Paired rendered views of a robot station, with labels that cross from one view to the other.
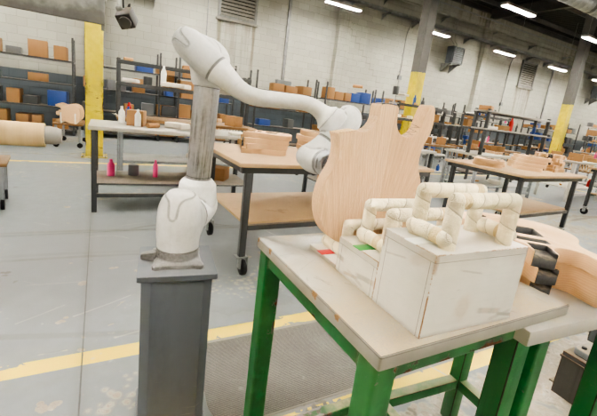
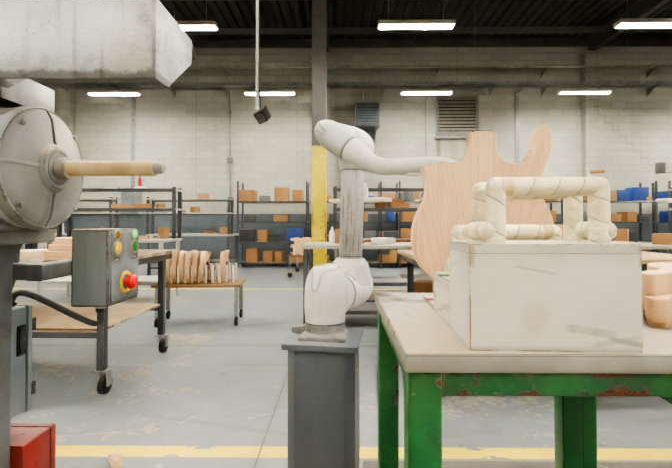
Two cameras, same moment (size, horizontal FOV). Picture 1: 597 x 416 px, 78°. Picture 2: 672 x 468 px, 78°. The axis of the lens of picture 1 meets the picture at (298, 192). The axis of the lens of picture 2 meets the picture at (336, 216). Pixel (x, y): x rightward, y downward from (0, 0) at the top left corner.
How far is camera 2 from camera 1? 46 cm
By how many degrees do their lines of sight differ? 33
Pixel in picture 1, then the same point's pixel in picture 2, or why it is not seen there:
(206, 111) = (351, 191)
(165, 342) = (310, 421)
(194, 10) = (412, 136)
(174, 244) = (317, 314)
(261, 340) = (384, 411)
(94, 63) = (319, 197)
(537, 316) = not seen: outside the picture
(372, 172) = not seen: hidden behind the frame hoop
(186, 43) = (322, 131)
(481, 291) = (565, 299)
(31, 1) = (120, 72)
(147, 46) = (370, 178)
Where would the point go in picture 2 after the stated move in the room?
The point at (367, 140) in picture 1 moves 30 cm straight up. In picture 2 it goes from (460, 171) to (460, 51)
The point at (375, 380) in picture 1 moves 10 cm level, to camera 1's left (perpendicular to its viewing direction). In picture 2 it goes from (410, 388) to (354, 376)
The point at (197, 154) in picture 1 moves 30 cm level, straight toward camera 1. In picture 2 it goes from (346, 232) to (327, 234)
